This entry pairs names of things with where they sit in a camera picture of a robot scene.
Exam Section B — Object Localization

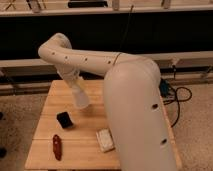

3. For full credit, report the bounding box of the white ceramic cup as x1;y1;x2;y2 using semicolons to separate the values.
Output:
72;85;89;109

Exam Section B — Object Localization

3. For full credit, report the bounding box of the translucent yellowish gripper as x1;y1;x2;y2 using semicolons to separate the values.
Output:
57;67;84;91

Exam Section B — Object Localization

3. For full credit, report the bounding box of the black hanging cable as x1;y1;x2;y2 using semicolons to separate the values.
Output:
119;4;135;54

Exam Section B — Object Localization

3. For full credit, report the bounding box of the dark red pocket knife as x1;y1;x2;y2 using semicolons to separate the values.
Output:
53;135;62;161

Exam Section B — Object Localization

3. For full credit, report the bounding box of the black eraser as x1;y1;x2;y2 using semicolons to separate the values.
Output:
56;112;73;129

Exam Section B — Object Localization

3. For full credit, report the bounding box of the wooden folding table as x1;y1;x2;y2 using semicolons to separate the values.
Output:
25;80;181;171

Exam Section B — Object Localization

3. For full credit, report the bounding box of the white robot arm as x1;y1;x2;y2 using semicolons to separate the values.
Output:
38;33;178;171

